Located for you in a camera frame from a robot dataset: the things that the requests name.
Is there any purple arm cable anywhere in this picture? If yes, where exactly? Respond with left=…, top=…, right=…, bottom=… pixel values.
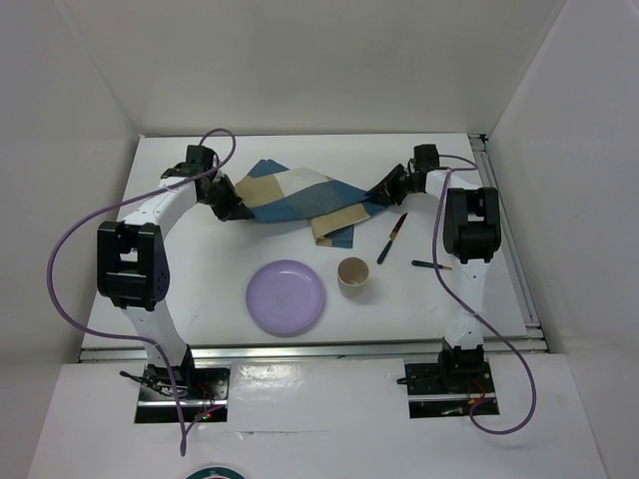
left=45, top=128, right=238, bottom=458
left=430, top=154, right=539, bottom=437

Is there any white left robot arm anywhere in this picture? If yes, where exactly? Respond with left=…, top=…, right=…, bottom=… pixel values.
left=97, top=145, right=254, bottom=398

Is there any beige cup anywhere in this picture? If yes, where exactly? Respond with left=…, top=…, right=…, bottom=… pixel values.
left=337, top=256, right=369, bottom=298

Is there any green round sticker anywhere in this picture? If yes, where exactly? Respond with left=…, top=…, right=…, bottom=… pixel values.
left=187, top=465, right=246, bottom=479

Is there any blue beige checked placemat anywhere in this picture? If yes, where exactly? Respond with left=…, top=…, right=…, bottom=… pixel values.
left=235, top=160, right=386, bottom=248

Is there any aluminium rail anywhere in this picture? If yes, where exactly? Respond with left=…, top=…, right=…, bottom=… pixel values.
left=79, top=329, right=548, bottom=363
left=468, top=134, right=549, bottom=354

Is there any aluminium front rail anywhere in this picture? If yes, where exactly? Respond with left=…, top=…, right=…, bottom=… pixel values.
left=79, top=329, right=548, bottom=363

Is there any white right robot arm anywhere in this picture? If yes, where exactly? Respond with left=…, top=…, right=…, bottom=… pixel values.
left=366, top=144, right=501, bottom=392

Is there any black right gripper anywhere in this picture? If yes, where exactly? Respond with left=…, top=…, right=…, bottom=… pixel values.
left=366, top=164, right=420, bottom=206

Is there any aluminium right side rail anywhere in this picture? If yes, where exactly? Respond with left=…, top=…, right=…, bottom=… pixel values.
left=468, top=134, right=549, bottom=354

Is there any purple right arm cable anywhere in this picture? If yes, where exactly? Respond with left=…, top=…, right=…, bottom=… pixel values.
left=430, top=154, right=539, bottom=437

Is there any purple plastic plate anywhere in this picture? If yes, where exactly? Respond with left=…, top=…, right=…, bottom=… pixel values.
left=245, top=259, right=325, bottom=337

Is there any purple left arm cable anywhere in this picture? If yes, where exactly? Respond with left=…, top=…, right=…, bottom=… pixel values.
left=45, top=128, right=238, bottom=458

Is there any yellow knife green handle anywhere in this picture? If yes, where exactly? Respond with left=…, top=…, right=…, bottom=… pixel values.
left=376, top=213, right=408, bottom=264

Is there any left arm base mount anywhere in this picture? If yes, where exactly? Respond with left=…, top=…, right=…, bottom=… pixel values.
left=119, top=365, right=231, bottom=425

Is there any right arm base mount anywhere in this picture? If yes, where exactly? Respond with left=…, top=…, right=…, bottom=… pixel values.
left=395, top=353, right=499, bottom=419

